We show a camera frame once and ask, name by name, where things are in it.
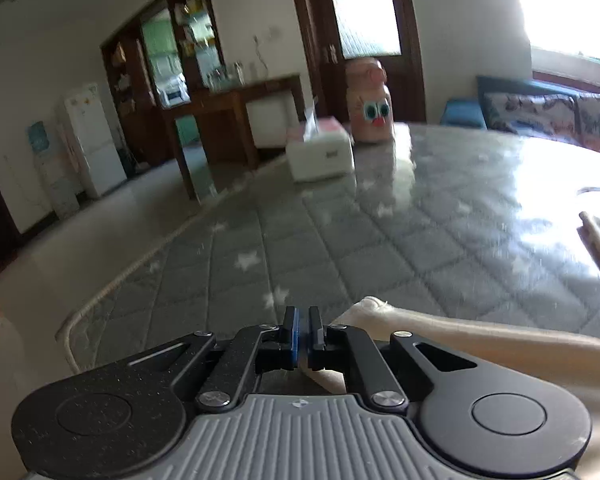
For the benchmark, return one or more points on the white square stool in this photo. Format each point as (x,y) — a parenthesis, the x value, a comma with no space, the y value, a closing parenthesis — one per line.
(270,120)

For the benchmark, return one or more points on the dark wooden display cabinet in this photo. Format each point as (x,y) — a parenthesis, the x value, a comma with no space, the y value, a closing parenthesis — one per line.
(150,60)

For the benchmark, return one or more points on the white refrigerator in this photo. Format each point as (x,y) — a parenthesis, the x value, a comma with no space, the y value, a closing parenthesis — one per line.
(91,140)

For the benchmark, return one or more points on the dark wooden side table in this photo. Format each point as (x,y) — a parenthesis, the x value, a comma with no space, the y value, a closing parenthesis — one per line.
(225,110)

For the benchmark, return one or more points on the white tissue box pink top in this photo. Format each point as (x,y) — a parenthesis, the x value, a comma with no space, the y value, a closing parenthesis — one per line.
(321,150)

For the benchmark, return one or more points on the blue sofa with butterfly cover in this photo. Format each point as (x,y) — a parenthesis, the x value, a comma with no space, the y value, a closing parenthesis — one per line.
(544,110)

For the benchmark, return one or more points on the cream garment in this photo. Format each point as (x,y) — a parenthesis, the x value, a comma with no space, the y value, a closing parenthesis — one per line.
(509,340)

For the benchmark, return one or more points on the grey quilted star table cover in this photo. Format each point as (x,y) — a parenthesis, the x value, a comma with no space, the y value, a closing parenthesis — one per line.
(379,230)

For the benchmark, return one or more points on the pink jar with cartoon eyes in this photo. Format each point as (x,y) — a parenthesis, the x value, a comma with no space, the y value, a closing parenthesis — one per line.
(370,100)

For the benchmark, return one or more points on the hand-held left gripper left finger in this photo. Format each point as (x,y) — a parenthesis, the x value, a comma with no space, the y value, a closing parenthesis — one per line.
(293,346)

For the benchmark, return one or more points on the wooden door with frosted glass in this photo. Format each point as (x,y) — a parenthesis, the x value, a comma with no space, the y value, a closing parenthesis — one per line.
(364,25)

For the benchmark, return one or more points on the white water dispenser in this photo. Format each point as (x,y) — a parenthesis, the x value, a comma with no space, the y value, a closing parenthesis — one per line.
(50,170)

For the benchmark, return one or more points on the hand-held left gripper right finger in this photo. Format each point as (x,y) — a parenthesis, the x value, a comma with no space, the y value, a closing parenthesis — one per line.
(312,346)

